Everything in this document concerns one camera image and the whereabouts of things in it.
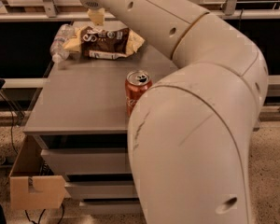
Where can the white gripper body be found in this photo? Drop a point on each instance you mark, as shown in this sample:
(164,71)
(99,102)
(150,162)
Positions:
(87,2)

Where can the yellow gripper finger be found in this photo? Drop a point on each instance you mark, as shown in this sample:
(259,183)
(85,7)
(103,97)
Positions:
(97,16)

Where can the brown chip bag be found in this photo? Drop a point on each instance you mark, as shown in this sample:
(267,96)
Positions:
(104,44)

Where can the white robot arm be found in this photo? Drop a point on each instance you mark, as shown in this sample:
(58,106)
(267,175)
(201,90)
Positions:
(189,134)

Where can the clear plastic water bottle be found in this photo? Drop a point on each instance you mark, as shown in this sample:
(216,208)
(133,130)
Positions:
(57,51)

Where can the red Coca-Cola can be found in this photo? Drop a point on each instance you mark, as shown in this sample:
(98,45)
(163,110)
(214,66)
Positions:
(136,84)

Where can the grey drawer cabinet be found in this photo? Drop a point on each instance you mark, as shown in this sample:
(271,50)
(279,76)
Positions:
(83,105)

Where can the top grey drawer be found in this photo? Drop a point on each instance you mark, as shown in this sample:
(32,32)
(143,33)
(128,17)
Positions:
(87,161)

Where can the grey drawer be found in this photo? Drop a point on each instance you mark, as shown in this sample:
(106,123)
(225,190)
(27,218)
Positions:
(101,190)
(87,161)
(111,206)

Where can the middle grey drawer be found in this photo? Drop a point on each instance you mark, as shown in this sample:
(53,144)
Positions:
(101,190)

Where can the brown cardboard box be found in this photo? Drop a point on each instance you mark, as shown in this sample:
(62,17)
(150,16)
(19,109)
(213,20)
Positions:
(30,189)

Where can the bottom grey drawer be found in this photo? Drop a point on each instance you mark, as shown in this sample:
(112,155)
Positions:
(111,206)

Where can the metal shelf frame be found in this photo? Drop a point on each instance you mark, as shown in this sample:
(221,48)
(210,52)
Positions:
(71,10)

